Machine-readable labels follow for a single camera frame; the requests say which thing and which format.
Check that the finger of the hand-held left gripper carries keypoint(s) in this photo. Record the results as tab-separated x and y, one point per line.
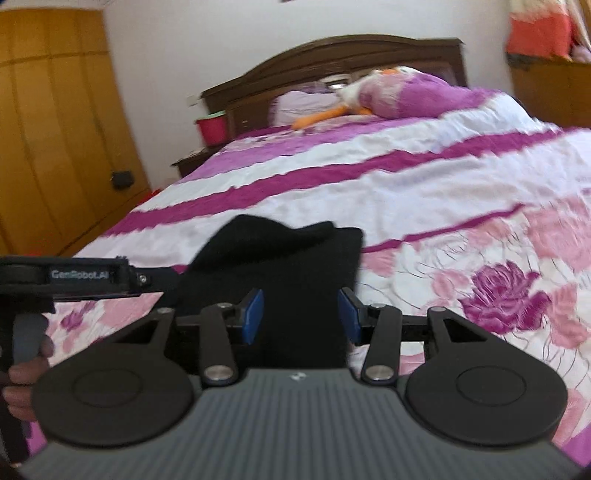
161	279

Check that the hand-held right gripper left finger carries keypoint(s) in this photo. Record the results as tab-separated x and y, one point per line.
253	317

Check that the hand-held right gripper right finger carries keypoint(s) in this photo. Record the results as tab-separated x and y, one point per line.
347	318

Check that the black garment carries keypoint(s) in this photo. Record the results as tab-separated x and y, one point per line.
286	272

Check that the person's left hand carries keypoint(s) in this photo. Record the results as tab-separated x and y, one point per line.
23	383

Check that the small black box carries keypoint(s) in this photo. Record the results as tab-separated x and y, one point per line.
123	180

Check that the dark wooden nightstand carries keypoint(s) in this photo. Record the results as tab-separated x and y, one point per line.
194	162

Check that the yellow wooden wardrobe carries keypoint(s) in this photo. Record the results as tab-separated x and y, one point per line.
55	138

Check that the pink purple floral bedspread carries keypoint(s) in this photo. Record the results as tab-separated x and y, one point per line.
415	184

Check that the red bucket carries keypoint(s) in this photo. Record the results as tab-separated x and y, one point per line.
211	130

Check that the orange white plush toy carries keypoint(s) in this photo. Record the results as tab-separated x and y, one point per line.
323	116

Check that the purple floral pillow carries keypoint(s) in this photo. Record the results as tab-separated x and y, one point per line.
425	97

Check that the dark wooden headboard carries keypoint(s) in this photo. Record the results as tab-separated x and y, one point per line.
295	69

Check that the brown wooden cabinet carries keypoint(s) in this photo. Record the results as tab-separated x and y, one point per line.
549	92

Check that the orange white hanging cloth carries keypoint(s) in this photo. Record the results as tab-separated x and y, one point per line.
540	27

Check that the white wall socket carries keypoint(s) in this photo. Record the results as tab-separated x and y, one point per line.
192	100

